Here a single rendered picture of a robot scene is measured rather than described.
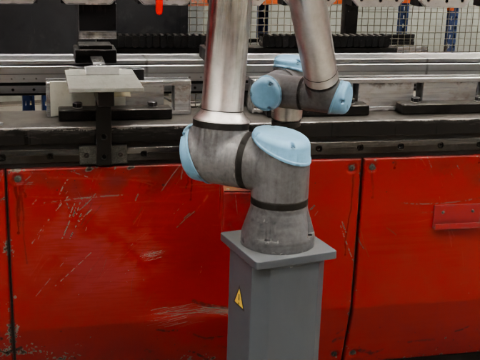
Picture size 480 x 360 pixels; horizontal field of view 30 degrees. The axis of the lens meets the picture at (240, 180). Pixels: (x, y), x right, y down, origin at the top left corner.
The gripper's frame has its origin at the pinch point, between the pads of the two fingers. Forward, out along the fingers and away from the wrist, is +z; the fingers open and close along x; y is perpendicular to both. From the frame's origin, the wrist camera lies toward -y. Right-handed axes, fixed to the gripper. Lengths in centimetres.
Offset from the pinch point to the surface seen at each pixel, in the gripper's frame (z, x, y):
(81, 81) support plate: -25, 50, 17
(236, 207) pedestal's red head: -0.2, 11.8, -6.0
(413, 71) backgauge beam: -14, -50, 73
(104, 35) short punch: -32, 46, 36
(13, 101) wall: 109, 144, 441
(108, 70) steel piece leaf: -25, 44, 26
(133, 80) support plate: -24.3, 37.2, 18.9
